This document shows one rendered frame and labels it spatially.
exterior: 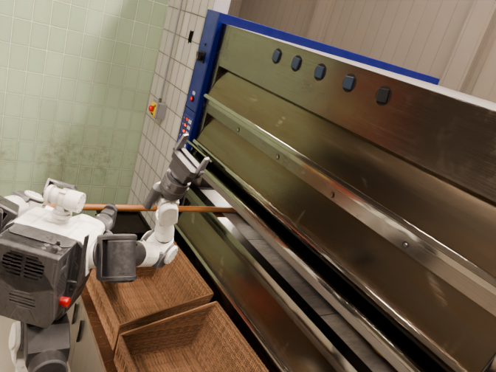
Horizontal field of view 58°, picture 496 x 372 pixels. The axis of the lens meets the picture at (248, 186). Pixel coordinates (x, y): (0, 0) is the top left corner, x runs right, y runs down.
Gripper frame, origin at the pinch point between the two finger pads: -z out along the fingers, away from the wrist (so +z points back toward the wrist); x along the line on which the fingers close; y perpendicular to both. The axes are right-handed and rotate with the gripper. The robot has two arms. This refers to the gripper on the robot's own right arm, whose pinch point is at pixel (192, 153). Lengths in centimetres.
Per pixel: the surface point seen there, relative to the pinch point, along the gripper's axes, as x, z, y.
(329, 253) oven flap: -49, 12, 35
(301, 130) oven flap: -5, -3, 57
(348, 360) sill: -79, 30, 25
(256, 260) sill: -27, 54, 49
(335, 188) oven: -33, -3, 43
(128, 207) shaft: 31, 73, 26
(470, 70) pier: 21, 7, 491
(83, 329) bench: 10, 142, 11
